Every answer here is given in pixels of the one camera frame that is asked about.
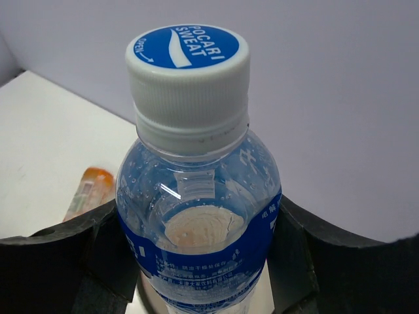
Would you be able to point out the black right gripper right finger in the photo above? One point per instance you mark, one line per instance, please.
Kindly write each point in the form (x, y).
(317, 267)

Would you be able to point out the clear bottle orange label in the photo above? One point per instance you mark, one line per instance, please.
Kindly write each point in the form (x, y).
(97, 187)

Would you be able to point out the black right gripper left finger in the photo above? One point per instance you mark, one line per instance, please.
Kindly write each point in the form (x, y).
(83, 265)

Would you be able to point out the clear bottle blue label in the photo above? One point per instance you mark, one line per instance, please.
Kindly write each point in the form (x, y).
(198, 193)

